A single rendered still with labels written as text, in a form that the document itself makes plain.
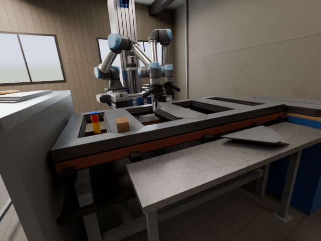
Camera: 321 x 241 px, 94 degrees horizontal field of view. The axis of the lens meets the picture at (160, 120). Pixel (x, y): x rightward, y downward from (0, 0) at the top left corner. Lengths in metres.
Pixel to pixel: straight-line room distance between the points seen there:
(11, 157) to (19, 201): 0.14
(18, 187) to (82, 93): 4.26
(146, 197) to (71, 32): 4.66
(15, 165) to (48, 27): 4.50
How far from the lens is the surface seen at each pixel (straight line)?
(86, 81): 4.78
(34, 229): 0.72
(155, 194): 0.56
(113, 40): 1.41
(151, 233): 0.81
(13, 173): 0.61
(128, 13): 2.16
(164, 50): 1.79
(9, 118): 0.60
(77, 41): 4.88
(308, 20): 3.58
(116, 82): 1.75
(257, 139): 0.93
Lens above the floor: 1.13
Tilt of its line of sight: 16 degrees down
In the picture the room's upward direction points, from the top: 3 degrees counter-clockwise
